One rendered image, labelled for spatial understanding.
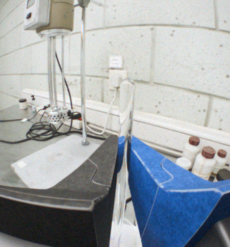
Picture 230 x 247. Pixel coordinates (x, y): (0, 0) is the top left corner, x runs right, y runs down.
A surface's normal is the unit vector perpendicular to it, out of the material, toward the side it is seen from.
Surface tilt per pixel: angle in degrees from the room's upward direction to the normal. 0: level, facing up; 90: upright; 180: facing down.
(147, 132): 90
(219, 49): 90
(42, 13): 90
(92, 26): 90
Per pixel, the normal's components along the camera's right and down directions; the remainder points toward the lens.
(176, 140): -0.56, 0.30
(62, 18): 0.62, 0.31
